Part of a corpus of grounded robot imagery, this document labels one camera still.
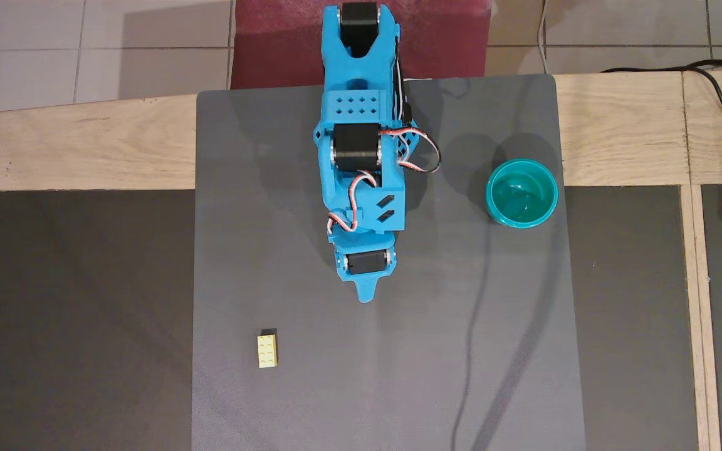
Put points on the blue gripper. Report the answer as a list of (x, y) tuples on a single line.
[(365, 264)]

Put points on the cream lego brick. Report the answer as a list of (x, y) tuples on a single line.
[(267, 351)]

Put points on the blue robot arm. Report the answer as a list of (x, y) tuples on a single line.
[(355, 62)]

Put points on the gray table mat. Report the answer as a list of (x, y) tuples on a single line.
[(311, 388)]

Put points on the blue controller board holder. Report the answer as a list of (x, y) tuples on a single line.
[(408, 143)]

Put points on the green plastic cup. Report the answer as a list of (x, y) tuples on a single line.
[(521, 200)]

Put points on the black power plug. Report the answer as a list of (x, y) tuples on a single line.
[(407, 113)]

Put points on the maroon chair cover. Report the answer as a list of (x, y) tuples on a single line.
[(273, 44)]

